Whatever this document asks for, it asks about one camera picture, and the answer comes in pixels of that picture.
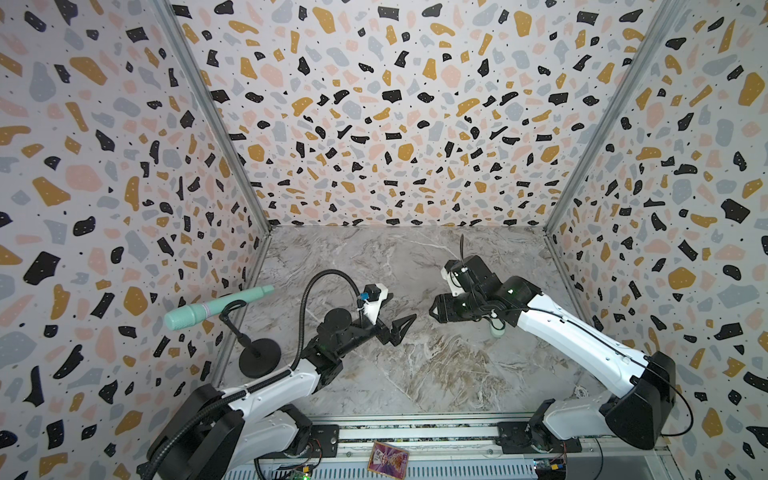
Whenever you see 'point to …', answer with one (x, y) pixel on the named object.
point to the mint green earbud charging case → (497, 328)
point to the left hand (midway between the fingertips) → (407, 302)
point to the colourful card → (389, 460)
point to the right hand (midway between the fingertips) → (435, 307)
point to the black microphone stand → (260, 356)
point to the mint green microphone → (197, 313)
